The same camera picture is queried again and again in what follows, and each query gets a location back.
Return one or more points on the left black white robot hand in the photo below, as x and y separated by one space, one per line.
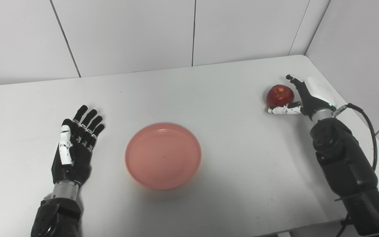
77 161

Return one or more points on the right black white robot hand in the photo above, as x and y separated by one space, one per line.
311 97

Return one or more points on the pink round plate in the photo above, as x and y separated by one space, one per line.
163 156

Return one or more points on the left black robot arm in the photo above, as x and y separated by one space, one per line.
58 214

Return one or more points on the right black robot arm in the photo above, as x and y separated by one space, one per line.
347 164

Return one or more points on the red apple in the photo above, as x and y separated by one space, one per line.
279 96

